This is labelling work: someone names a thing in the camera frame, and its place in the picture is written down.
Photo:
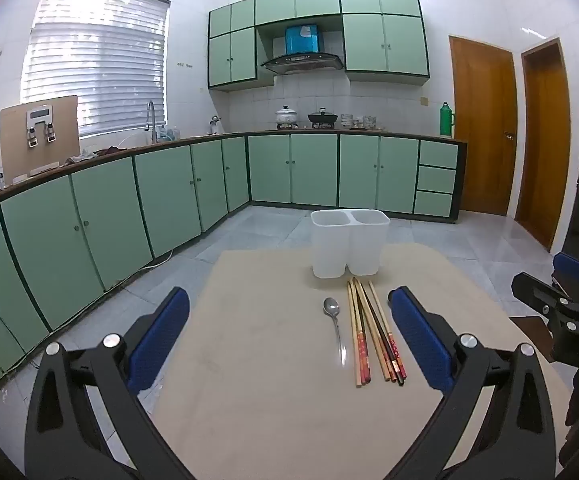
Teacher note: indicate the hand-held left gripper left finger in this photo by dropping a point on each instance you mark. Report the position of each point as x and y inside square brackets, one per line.
[162, 335]

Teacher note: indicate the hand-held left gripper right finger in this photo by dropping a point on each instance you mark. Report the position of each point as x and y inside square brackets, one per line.
[419, 335]

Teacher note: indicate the red and black chopstick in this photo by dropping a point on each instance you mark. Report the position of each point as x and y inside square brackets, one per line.
[391, 372]
[393, 350]

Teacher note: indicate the black chopstick gold band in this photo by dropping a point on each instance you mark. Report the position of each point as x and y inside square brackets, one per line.
[401, 377]

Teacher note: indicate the chopsticks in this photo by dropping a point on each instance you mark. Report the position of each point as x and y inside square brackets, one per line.
[396, 376]

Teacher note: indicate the red patterned wooden chopstick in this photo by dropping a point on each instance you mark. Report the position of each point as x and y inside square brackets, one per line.
[367, 362]
[362, 355]

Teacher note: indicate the metal spoon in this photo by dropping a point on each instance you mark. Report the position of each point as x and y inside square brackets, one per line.
[330, 306]

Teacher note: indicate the white two-compartment utensil holder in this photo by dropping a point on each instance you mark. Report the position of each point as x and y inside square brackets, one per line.
[329, 250]

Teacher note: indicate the wooden door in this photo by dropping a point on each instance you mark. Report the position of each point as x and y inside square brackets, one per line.
[484, 125]
[544, 150]

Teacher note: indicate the green base cabinets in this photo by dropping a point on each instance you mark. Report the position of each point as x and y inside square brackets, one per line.
[109, 220]

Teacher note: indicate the green thermos flask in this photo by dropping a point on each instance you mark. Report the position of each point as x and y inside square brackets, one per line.
[446, 120]

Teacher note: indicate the dark cloth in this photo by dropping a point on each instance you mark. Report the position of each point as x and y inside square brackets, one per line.
[104, 151]

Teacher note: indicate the metal kitchen faucet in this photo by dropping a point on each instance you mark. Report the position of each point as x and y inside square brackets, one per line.
[150, 110]

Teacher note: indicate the black wok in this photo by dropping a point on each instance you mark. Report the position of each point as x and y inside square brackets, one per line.
[323, 119]

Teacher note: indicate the brown cardboard board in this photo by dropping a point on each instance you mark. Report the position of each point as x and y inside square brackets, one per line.
[14, 140]

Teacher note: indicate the white cooking pot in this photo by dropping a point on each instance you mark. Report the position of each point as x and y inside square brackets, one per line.
[286, 116]

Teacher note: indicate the white device on board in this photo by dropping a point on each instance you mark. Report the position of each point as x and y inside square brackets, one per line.
[39, 112]

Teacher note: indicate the white window blind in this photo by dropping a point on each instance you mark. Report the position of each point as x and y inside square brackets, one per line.
[94, 60]

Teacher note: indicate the black range hood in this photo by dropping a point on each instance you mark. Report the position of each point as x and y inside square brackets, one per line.
[302, 62]

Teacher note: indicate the green wall cabinets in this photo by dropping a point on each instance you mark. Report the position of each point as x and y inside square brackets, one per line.
[384, 40]

